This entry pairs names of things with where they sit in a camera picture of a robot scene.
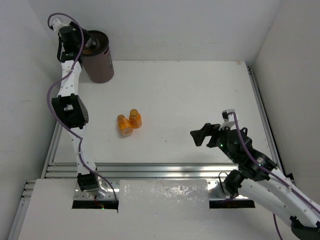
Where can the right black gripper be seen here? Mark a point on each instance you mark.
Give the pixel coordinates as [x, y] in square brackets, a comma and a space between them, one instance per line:
[198, 135]

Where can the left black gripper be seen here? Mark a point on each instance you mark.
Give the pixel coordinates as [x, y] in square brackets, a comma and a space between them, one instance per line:
[83, 40]

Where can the clear bottle black label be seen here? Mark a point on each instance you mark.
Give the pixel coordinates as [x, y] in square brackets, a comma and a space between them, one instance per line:
[92, 43]

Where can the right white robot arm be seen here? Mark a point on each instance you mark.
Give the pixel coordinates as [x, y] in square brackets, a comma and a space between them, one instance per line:
[259, 178]

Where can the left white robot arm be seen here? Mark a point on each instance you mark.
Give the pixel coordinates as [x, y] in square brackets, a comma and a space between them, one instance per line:
[68, 106]

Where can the brown plastic waste bin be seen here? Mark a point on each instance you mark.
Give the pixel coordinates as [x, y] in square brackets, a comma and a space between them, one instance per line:
[98, 65]

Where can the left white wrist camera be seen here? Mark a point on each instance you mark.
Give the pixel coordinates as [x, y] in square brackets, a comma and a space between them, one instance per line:
[56, 25]

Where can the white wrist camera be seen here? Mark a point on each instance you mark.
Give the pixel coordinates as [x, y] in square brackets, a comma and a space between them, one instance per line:
[56, 25]
[227, 123]

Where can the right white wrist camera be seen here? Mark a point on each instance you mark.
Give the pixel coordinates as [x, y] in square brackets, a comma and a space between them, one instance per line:
[227, 123]

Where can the aluminium front rail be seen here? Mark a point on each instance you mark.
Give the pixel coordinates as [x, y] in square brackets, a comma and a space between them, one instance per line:
[163, 170]

